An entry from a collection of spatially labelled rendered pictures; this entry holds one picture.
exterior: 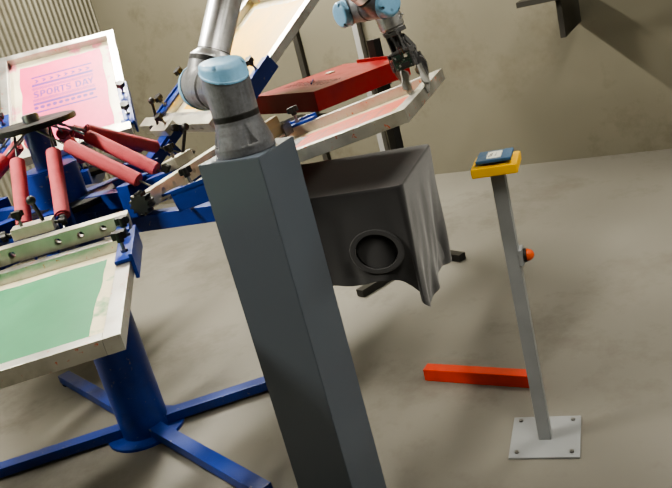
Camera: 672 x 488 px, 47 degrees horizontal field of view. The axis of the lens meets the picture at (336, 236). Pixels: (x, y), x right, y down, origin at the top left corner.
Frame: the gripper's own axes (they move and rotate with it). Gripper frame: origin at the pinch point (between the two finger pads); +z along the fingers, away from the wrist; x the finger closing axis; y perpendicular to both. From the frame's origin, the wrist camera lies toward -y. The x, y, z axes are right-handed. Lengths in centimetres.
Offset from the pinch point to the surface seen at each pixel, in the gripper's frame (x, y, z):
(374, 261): -27, 22, 40
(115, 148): -113, -4, -20
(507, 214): 14.1, 13.9, 40.7
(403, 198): -10.6, 21.6, 24.4
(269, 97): -94, -101, -10
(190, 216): -92, 3, 11
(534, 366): 5, 14, 91
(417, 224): -12.4, 13.8, 35.5
